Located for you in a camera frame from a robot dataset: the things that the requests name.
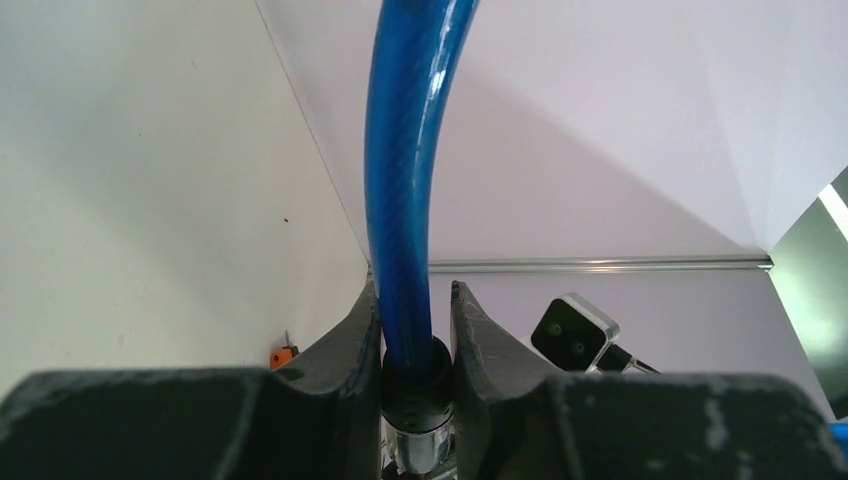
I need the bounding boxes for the blue cable lock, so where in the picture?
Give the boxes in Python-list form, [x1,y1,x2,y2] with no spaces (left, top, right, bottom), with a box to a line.
[364,1,477,475]

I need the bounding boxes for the orange padlock with keys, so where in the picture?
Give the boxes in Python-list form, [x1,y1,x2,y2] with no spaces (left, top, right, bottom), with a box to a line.
[268,330,299,370]

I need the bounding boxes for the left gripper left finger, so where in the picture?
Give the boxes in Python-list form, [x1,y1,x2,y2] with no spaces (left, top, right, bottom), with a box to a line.
[1,284,382,479]

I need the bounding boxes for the right black camera cable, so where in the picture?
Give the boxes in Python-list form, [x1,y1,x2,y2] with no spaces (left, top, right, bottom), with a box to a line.
[596,344,662,376]

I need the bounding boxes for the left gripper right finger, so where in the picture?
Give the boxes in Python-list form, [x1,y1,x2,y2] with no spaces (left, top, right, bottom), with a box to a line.
[451,281,845,479]

